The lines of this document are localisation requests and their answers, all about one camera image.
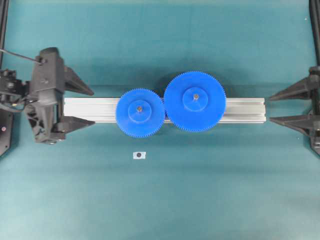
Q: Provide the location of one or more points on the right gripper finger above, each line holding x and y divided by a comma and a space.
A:
299, 90
300, 123

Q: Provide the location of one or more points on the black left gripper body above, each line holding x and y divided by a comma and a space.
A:
45, 94

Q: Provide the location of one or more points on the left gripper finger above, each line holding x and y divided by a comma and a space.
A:
68, 124
73, 83

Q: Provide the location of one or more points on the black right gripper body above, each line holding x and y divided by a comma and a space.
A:
314, 115

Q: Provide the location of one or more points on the small blue gear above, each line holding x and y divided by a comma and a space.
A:
140, 124

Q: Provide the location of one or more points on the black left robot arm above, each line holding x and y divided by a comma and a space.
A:
13, 92

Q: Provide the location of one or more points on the large blue gear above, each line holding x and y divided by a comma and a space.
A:
195, 115

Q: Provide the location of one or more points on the white marker sticker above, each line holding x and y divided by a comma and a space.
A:
139, 155

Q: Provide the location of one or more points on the aluminium extrusion rail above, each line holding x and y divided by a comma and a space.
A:
103, 109

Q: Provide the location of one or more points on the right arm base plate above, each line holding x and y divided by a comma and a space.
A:
315, 147

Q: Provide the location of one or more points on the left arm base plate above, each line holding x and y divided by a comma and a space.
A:
6, 128

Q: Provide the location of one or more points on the right black frame post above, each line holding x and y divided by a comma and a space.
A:
314, 12

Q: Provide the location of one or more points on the black frame post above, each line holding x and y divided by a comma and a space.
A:
4, 6
314, 12

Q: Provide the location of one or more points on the left black frame post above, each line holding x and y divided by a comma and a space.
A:
4, 6

